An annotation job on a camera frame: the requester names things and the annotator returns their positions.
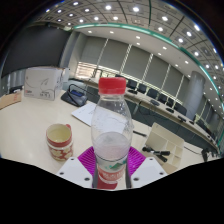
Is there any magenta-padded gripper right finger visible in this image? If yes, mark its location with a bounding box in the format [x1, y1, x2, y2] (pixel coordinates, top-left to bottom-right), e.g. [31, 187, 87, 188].
[124, 145, 168, 190]

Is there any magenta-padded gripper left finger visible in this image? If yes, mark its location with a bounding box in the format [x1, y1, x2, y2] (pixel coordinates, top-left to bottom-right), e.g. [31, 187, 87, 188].
[55, 145, 100, 190]

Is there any clear red-capped water bottle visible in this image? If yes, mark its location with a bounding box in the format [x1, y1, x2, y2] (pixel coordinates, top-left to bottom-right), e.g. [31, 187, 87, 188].
[90, 77, 135, 190]

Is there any red and cream mug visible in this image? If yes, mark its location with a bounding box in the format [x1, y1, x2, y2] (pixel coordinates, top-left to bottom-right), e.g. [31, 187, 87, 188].
[45, 123, 75, 162]

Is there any beige divided organizer box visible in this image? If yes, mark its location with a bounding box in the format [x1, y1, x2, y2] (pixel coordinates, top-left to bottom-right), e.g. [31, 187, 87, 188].
[141, 121, 185, 175]

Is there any black pen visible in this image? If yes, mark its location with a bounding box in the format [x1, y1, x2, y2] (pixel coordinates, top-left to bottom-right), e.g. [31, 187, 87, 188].
[132, 129, 148, 138]

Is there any long curved conference desk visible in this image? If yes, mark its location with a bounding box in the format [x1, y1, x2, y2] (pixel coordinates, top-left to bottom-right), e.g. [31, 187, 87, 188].
[68, 77, 219, 154]

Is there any black desk microphone base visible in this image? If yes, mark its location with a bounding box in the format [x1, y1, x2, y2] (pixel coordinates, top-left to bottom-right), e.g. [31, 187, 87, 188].
[200, 148, 210, 163]

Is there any black desk phone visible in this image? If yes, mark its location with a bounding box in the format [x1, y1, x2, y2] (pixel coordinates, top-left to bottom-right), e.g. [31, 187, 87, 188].
[60, 83, 89, 108]

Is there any row of black office chairs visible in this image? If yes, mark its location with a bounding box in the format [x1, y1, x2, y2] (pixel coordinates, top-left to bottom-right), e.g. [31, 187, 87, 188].
[114, 74, 188, 116]

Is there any white printed carton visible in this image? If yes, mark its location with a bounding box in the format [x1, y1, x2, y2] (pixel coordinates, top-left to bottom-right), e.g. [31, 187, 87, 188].
[23, 65, 70, 102]

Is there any brown paper envelope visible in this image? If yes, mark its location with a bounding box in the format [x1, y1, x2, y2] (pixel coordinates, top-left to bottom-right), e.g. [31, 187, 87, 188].
[0, 91, 23, 111]

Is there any small black device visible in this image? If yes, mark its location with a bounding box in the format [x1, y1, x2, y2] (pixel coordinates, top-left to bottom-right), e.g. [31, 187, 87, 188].
[9, 85, 24, 95]

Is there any group of ceiling lights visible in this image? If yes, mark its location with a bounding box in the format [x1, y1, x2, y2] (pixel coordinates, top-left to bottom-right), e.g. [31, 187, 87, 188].
[43, 0, 224, 98]

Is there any black handled tool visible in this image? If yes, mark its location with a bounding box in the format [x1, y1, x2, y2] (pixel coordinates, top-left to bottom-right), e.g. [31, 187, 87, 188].
[142, 145, 171, 163]

